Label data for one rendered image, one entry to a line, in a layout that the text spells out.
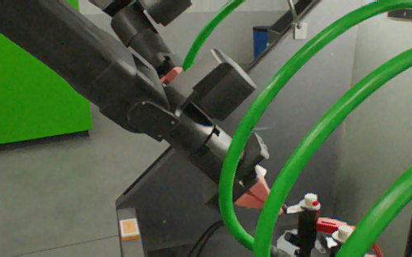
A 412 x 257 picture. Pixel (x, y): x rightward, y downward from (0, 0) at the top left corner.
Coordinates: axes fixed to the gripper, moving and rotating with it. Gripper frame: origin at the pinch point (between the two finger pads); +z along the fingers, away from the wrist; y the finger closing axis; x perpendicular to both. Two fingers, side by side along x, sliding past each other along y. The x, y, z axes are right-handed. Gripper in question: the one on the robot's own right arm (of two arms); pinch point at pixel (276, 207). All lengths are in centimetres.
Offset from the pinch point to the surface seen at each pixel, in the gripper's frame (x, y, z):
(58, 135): 301, -175, -29
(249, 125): -10.5, 7.3, -15.2
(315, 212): -0.2, 3.2, 4.5
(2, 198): 194, -183, -28
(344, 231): -7.1, 5.3, 4.1
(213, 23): 10.2, 11.2, -22.3
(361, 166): 31.0, 11.6, 25.5
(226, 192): -11.1, 0.9, -11.9
